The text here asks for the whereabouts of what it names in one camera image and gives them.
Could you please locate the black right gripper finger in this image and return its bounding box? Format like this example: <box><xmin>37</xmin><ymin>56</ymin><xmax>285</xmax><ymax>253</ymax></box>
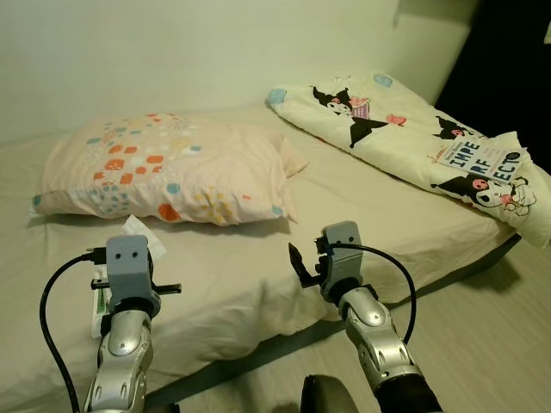
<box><xmin>288</xmin><ymin>243</ymin><xmax>315</xmax><ymax>287</ymax></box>

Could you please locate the pink dotted pillow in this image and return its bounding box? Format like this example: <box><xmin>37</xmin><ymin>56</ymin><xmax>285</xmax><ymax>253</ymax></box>
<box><xmin>30</xmin><ymin>112</ymin><xmax>309</xmax><ymax>226</ymax></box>

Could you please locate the white blue lettered book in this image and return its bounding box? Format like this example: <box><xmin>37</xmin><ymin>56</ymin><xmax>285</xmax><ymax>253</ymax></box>
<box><xmin>436</xmin><ymin>133</ymin><xmax>528</xmax><ymax>180</ymax></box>

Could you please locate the beige sheeted mattress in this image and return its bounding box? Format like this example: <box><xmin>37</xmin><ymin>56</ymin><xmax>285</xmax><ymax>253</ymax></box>
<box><xmin>0</xmin><ymin>103</ymin><xmax>526</xmax><ymax>413</ymax></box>

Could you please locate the dark grey bed base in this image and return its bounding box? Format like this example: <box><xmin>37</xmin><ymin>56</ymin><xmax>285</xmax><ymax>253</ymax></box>
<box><xmin>142</xmin><ymin>234</ymin><xmax>524</xmax><ymax>410</ymax></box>

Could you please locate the dark right robot leg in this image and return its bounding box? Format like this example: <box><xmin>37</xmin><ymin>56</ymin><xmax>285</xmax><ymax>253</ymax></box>
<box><xmin>301</xmin><ymin>374</ymin><xmax>358</xmax><ymax>413</ymax></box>

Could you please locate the dark robot leg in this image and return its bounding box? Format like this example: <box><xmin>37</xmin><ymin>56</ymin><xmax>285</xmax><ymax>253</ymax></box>
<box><xmin>142</xmin><ymin>401</ymin><xmax>182</xmax><ymax>413</ymax></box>
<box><xmin>301</xmin><ymin>374</ymin><xmax>358</xmax><ymax>413</ymax></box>

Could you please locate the dark left robot leg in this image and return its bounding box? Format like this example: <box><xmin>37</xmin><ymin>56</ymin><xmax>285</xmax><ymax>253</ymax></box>
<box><xmin>142</xmin><ymin>401</ymin><xmax>182</xmax><ymax>413</ymax></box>

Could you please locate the cream cartoon print duvet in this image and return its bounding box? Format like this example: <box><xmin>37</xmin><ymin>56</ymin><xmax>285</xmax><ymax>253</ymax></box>
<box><xmin>265</xmin><ymin>73</ymin><xmax>551</xmax><ymax>250</ymax></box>

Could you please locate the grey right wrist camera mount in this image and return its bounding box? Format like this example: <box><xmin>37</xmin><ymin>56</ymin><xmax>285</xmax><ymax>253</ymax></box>
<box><xmin>320</xmin><ymin>221</ymin><xmax>362</xmax><ymax>298</ymax></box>

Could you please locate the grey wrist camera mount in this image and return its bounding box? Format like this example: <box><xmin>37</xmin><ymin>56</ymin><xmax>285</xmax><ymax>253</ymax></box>
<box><xmin>320</xmin><ymin>221</ymin><xmax>362</xmax><ymax>298</ymax></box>
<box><xmin>105</xmin><ymin>234</ymin><xmax>163</xmax><ymax>315</ymax></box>

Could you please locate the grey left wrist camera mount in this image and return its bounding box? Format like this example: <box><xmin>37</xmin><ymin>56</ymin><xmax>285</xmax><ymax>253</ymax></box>
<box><xmin>105</xmin><ymin>234</ymin><xmax>163</xmax><ymax>315</ymax></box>

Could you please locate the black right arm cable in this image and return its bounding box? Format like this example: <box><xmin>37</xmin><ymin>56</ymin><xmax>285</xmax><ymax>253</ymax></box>
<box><xmin>330</xmin><ymin>243</ymin><xmax>419</xmax><ymax>347</ymax></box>

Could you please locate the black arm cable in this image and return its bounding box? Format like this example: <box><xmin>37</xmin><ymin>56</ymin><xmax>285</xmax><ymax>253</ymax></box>
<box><xmin>330</xmin><ymin>243</ymin><xmax>419</xmax><ymax>347</ymax></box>
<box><xmin>40</xmin><ymin>248</ymin><xmax>108</xmax><ymax>413</ymax></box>

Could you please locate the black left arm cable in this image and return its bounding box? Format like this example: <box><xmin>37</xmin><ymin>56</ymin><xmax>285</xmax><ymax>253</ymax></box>
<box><xmin>40</xmin><ymin>248</ymin><xmax>108</xmax><ymax>413</ymax></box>

